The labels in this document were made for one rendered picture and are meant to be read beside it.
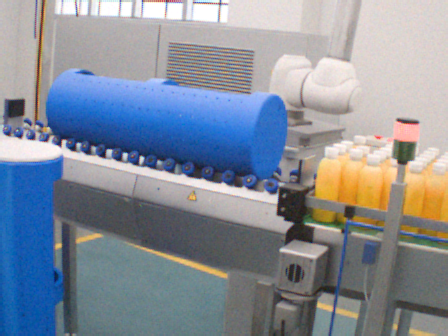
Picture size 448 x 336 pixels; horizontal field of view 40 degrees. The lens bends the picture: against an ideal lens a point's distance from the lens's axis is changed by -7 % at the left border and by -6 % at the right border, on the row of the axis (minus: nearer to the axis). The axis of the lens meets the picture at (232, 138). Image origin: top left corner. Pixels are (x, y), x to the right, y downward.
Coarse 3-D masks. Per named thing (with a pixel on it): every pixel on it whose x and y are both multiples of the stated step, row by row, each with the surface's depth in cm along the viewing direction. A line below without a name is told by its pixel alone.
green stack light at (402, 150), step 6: (396, 144) 151; (402, 144) 150; (408, 144) 150; (414, 144) 151; (396, 150) 151; (402, 150) 150; (408, 150) 150; (414, 150) 151; (396, 156) 152; (402, 156) 151; (408, 156) 150; (414, 156) 151
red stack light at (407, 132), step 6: (396, 126) 151; (402, 126) 150; (408, 126) 149; (414, 126) 149; (396, 132) 151; (402, 132) 150; (408, 132) 149; (414, 132) 150; (396, 138) 151; (402, 138) 150; (408, 138) 150; (414, 138) 150
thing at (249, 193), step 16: (80, 160) 233; (96, 160) 230; (112, 160) 227; (160, 176) 217; (176, 176) 215; (192, 176) 213; (224, 192) 206; (240, 192) 204; (256, 192) 202; (272, 192) 200
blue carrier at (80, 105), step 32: (64, 96) 232; (96, 96) 225; (128, 96) 220; (160, 96) 215; (192, 96) 211; (224, 96) 207; (256, 96) 204; (64, 128) 235; (96, 128) 226; (128, 128) 218; (160, 128) 212; (192, 128) 206; (224, 128) 201; (256, 128) 198; (160, 160) 225; (192, 160) 212; (224, 160) 204; (256, 160) 202
